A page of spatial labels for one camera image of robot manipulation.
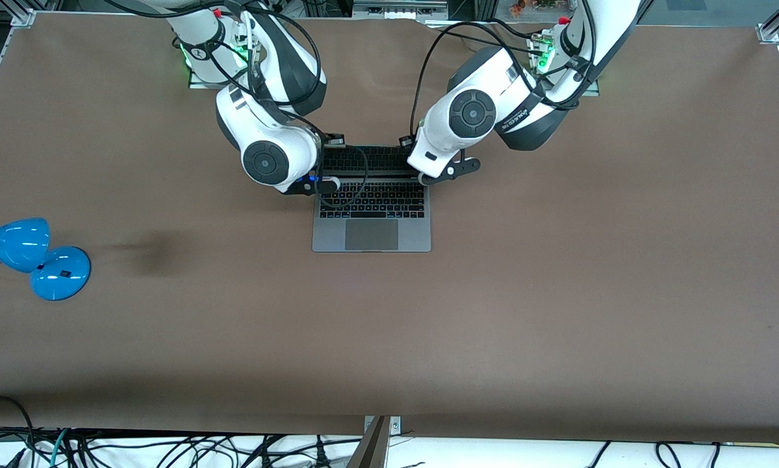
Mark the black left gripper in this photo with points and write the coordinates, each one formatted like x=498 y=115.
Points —
x=406 y=141

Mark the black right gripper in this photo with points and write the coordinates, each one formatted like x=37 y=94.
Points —
x=334 y=139

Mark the grey laptop with black keyboard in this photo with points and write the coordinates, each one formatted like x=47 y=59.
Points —
x=371 y=235

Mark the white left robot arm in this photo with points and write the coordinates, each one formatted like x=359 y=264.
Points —
x=486 y=110

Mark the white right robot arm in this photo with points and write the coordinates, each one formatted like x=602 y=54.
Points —
x=269 y=140

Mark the grey device box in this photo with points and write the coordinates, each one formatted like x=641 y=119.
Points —
x=399 y=9

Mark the blue desk lamp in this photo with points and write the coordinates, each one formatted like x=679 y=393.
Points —
x=19 y=250

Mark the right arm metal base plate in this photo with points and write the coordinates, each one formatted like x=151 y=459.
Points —
x=201 y=81

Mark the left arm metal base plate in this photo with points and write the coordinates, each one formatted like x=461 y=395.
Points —
x=594 y=88

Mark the metal bracket with grey bar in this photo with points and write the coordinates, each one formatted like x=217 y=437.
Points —
x=373 y=448

